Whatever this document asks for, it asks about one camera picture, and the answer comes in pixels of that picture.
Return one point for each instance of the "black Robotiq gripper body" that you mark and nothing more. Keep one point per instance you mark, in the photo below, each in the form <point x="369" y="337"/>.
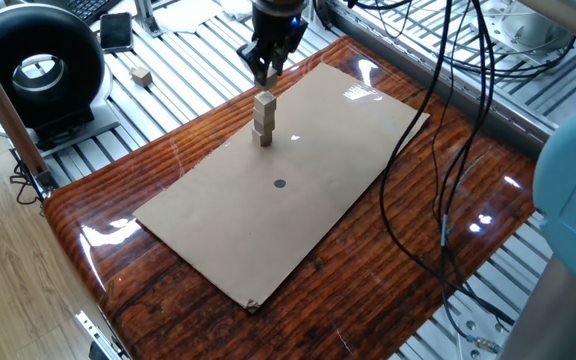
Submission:
<point x="278" y="27"/>

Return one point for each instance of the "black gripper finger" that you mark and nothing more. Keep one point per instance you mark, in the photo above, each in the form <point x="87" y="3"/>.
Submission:
<point x="288" y="50"/>
<point x="252" y="62"/>

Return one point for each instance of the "white crumpled sheet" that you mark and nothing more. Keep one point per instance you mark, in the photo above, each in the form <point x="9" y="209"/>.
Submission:
<point x="188" y="15"/>

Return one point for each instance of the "black smartphone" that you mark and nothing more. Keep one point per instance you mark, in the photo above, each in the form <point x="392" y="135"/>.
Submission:
<point x="116" y="32"/>

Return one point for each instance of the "black computer keyboard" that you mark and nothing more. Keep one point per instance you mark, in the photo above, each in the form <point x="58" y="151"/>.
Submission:
<point x="88" y="7"/>

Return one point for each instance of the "brown cardboard sheet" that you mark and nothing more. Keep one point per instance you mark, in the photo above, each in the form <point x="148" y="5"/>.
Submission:
<point x="218" y="240"/>

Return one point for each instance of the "clear adhesive tape strip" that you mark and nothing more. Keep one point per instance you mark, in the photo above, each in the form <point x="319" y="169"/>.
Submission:
<point x="254" y="306"/>

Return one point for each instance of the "glossy brown wooden board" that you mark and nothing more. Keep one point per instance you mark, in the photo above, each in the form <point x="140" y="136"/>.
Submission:
<point x="168" y="310"/>

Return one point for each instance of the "small aluminium bracket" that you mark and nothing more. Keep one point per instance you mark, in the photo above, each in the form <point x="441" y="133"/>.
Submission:
<point x="145" y="20"/>

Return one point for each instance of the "metal drawer rail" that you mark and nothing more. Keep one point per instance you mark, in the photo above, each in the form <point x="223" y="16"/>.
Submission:
<point x="98" y="335"/>

